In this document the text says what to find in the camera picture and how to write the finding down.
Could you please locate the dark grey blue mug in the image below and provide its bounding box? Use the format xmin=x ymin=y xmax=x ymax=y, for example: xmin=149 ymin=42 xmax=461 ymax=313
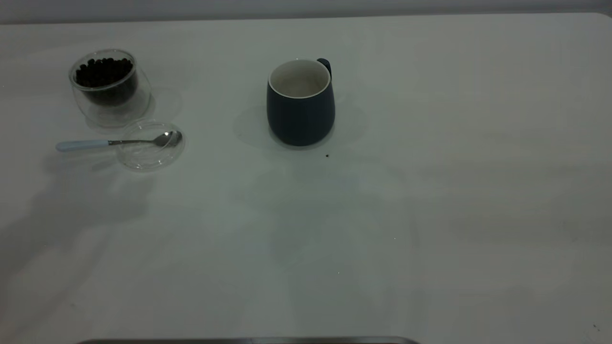
xmin=266 ymin=58 xmax=336 ymax=147

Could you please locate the spoon with light blue handle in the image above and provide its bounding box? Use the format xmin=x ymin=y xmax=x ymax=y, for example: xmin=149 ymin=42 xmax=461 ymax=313
xmin=56 ymin=130 xmax=183 ymax=152

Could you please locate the clear round glass lid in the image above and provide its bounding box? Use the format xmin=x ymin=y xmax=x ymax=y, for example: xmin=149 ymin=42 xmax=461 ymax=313
xmin=116 ymin=118 xmax=186 ymax=172

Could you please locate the dark coffee beans pile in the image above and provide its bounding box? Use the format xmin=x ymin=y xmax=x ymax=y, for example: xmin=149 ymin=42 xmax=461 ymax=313
xmin=75 ymin=57 xmax=139 ymax=107

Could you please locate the clear glass jar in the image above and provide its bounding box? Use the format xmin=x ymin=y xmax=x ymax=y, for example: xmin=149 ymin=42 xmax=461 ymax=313
xmin=68 ymin=49 xmax=153 ymax=129

